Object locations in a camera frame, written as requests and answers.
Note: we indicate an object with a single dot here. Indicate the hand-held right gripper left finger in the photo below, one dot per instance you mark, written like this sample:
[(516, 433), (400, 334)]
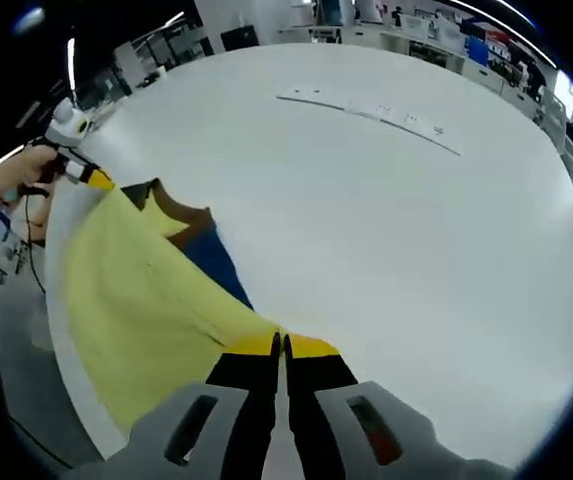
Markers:
[(246, 400)]

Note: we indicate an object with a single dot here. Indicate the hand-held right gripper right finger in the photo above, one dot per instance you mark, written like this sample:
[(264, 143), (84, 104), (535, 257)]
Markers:
[(316, 400)]

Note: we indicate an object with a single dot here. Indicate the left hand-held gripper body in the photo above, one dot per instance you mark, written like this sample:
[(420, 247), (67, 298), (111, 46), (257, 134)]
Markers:
[(68, 125)]

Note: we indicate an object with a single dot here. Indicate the yellow blue black garment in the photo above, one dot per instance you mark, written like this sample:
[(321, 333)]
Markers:
[(131, 300)]

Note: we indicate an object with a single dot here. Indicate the person's left hand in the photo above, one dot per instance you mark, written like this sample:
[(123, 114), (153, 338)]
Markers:
[(38, 165)]

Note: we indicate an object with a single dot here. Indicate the black cabinet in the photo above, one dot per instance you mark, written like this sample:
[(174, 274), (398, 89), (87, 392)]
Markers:
[(239, 37)]

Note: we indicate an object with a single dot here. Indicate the white table socket strip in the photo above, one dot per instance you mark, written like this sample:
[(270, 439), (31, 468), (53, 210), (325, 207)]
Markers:
[(366, 111)]

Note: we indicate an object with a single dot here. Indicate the blue storage bin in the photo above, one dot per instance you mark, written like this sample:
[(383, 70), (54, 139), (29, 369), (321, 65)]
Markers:
[(476, 51)]

